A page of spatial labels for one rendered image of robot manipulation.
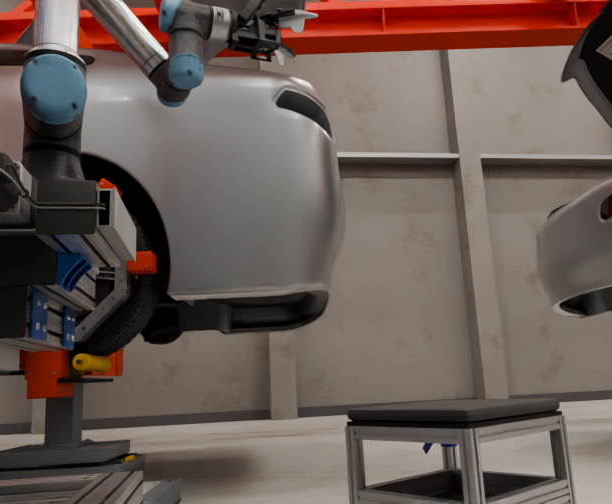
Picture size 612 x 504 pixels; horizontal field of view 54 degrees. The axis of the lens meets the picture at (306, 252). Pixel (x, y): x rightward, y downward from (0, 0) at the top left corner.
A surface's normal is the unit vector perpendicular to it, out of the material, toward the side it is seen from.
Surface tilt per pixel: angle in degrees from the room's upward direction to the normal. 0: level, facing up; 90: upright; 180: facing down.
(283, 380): 90
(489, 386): 90
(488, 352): 90
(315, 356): 90
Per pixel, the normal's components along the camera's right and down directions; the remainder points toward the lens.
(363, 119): 0.14, -0.22
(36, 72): 0.40, -0.08
